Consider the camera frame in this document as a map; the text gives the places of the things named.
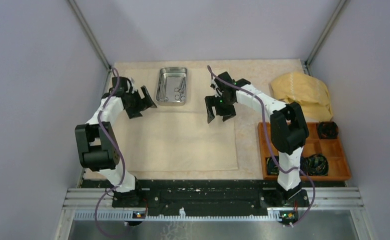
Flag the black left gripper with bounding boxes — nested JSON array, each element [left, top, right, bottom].
[[125, 85, 156, 119]]

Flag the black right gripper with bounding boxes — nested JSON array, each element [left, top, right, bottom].
[[205, 94, 235, 124]]

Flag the steel instrument tray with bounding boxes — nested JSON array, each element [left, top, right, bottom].
[[155, 67, 188, 107]]

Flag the cream cloth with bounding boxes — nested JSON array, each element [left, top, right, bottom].
[[113, 68, 238, 172]]

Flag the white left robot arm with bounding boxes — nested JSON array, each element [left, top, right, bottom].
[[75, 76, 156, 207]]

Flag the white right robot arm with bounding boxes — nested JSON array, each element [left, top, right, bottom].
[[204, 71, 309, 206]]

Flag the steel surgical scissors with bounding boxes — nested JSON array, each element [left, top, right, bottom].
[[157, 76, 168, 102]]

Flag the steel forceps clamp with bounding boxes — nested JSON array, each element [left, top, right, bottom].
[[174, 78, 186, 101]]

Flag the dark patterned fabric roll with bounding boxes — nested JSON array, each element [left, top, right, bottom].
[[265, 157, 280, 176]]

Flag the yellow crumpled cloth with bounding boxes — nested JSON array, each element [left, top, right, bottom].
[[270, 71, 333, 122]]

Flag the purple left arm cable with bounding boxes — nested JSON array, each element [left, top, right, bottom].
[[94, 67, 126, 239]]

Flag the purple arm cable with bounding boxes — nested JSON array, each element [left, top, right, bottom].
[[207, 64, 316, 228], [94, 67, 126, 239]]

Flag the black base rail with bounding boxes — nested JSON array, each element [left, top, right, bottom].
[[81, 178, 346, 209]]

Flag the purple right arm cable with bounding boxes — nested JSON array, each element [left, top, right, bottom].
[[207, 64, 316, 228]]

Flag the aluminium frame rail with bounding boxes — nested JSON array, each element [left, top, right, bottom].
[[54, 187, 375, 240]]

